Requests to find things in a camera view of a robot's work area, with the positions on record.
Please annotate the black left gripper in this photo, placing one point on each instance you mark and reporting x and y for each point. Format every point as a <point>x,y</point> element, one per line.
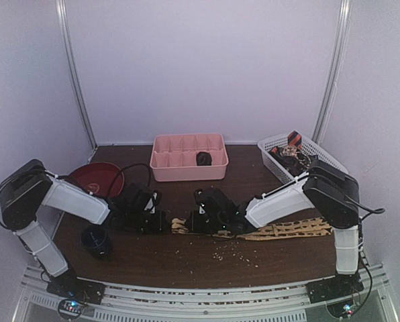
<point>158,227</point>

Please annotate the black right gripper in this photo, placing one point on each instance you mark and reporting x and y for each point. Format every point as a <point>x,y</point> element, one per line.
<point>196,222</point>

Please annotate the leopard print tie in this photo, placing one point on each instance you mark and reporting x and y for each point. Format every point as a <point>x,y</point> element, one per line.
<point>314,227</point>

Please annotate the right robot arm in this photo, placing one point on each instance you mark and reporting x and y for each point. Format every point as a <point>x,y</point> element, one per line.
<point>332,192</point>

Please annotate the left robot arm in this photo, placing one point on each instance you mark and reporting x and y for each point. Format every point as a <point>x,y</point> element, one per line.
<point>32,186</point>

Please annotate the dark patterned ties pile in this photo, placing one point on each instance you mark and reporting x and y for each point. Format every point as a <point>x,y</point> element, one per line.
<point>291,159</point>

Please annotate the dark blue cup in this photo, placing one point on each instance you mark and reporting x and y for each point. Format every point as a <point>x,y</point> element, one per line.
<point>95,240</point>

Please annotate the red round plate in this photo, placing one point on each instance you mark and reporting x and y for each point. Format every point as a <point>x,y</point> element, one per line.
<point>101,178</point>

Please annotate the rolled black tie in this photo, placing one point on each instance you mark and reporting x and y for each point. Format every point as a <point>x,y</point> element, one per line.
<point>203,159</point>

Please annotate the pink divided organizer box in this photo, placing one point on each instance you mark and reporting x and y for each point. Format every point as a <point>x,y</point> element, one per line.
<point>173,157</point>

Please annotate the white plastic mesh basket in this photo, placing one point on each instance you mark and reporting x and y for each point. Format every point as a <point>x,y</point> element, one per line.
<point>308,147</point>

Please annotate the left circuit board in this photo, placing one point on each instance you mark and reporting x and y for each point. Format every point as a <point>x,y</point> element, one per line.
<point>70,309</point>

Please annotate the circuit board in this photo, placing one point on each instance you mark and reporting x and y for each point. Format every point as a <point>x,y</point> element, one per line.
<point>70,309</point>
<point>345,309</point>

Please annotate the red black striped tie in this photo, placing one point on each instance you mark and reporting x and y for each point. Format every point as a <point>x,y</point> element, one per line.
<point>295,139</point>

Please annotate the right circuit board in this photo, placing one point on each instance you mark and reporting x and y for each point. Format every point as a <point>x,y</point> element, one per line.
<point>345,309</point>

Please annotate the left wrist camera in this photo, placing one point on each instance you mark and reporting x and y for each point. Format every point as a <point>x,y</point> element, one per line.
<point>153,202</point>

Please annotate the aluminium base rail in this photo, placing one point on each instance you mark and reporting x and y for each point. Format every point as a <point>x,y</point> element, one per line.
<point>282,302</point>

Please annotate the right aluminium corner post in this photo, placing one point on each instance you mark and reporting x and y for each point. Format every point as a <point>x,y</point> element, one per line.
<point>338,53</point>

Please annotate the aluminium corner post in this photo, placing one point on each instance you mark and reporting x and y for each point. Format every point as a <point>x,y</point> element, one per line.
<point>338,53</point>
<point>72,68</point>

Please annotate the left aluminium corner post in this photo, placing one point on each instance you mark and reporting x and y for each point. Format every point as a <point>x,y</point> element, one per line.
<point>72,68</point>

